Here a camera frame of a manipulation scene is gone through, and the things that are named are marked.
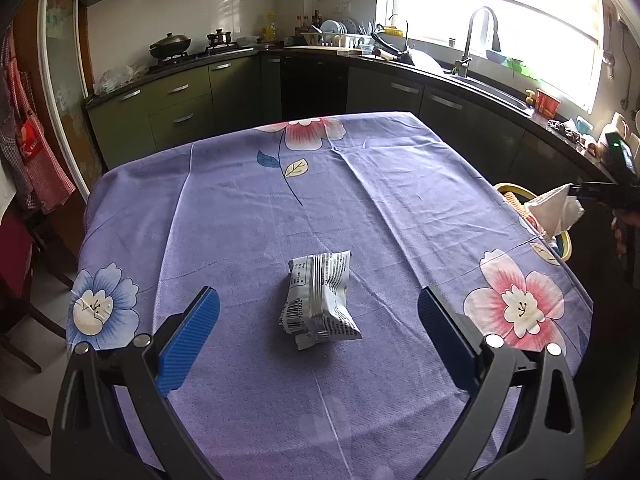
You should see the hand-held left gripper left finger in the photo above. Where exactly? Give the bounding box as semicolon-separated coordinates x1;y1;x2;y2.
50;286;222;480

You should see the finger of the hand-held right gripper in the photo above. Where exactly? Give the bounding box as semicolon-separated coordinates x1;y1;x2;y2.
570;182;608;202

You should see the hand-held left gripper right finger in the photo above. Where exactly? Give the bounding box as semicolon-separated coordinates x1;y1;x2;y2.
416;286;586;480

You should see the white tissue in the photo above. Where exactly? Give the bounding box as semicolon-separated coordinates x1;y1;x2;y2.
522;183;585;238

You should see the yellow-rimmed trash bin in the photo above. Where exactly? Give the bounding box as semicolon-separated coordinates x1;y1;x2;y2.
495;182;573;262

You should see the silver snack wrapper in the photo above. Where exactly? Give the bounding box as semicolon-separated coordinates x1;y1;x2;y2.
278;250;363;350

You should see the person's right hand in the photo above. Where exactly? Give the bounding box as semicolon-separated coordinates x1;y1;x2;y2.
611;211;640;266

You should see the white jug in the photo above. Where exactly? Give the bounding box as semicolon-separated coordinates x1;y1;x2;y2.
597;112;630;136

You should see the dark rag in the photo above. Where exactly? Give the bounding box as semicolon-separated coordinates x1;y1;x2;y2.
546;118;581;138

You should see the red container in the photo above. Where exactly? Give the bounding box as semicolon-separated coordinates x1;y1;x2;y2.
536;89;561;117

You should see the purple floral tablecloth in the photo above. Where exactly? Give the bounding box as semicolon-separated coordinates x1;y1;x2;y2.
65;111;594;480

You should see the steel sink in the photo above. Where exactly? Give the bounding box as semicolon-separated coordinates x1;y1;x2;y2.
450;75;536;118

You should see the dark wooden chair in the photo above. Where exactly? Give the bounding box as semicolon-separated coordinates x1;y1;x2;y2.
0;210;68;436

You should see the tall kitchen faucet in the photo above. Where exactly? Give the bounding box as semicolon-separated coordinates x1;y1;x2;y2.
454;6;501;78

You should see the green base cabinet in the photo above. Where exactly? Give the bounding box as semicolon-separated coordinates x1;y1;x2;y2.
85;55;283;171

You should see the red checked apron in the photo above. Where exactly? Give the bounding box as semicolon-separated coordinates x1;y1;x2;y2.
0;30;76;213

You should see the small thin faucet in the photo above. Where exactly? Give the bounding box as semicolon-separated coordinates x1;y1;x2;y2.
387;14;410;53

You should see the clear plastic bag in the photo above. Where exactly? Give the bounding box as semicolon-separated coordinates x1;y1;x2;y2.
95;64;148;95

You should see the black gas stove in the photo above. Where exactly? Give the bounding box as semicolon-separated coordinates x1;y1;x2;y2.
149;46;255;72

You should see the black wok with lid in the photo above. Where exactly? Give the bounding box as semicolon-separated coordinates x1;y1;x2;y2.
149;32;192;59

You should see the white dish rack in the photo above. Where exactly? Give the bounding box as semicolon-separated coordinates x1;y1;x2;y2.
301;19;373;48

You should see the wooden cutting board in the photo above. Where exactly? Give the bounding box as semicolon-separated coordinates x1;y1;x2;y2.
285;45;351;56

